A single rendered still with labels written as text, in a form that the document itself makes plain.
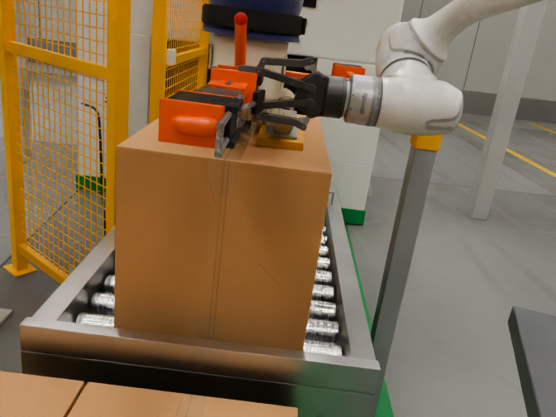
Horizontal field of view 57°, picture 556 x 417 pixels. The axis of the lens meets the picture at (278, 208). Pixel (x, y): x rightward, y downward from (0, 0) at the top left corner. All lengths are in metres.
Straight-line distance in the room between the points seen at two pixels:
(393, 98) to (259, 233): 0.35
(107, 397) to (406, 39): 0.86
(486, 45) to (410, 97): 9.60
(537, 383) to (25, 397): 0.84
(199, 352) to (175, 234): 0.23
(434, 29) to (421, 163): 0.52
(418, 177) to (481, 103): 9.02
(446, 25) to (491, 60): 9.55
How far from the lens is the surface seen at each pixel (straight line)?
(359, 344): 1.13
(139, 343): 1.05
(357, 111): 0.94
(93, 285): 1.33
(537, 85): 11.05
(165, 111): 0.60
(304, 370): 1.04
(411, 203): 1.51
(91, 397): 1.03
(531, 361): 0.95
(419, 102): 0.94
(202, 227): 1.00
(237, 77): 0.94
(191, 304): 1.08
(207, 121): 0.59
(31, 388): 1.07
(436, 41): 1.06
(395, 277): 1.59
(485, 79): 10.59
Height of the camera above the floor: 1.21
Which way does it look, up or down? 20 degrees down
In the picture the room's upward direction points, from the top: 7 degrees clockwise
